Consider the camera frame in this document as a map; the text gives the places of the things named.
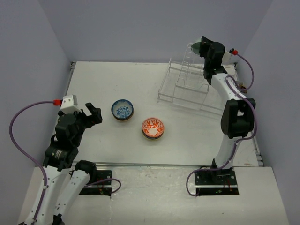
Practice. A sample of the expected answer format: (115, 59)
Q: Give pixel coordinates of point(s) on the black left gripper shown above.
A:
(95, 118)

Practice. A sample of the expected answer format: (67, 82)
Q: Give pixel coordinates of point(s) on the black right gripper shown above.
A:
(205, 45)

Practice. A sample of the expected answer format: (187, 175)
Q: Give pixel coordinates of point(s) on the pale green rimmed bowl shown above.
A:
(195, 48)

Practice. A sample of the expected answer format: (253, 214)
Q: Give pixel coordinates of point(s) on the dark blue bowl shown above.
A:
(122, 108)

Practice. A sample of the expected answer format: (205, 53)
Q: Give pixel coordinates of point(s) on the white leaf pattern bowl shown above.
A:
(123, 119)

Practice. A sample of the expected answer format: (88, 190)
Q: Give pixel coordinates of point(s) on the orange striped bowl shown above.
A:
(153, 127)

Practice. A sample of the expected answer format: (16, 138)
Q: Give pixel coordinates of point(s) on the yellow rimmed sun pattern bowl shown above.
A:
(152, 138)

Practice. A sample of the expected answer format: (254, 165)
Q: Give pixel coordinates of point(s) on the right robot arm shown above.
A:
(238, 118)

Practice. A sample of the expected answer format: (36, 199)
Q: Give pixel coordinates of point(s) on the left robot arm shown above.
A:
(52, 203)

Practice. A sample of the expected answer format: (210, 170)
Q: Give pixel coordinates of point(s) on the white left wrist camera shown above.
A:
(69, 104)

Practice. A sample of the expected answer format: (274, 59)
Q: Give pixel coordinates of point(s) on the aluminium table edge rail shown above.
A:
(72, 68)

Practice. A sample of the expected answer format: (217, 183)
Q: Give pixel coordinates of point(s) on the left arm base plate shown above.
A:
(100, 189)

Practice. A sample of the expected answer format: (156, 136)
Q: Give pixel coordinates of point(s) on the front aluminium table rail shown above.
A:
(103, 164)

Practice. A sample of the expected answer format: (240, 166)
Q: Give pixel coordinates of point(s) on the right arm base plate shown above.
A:
(216, 183)

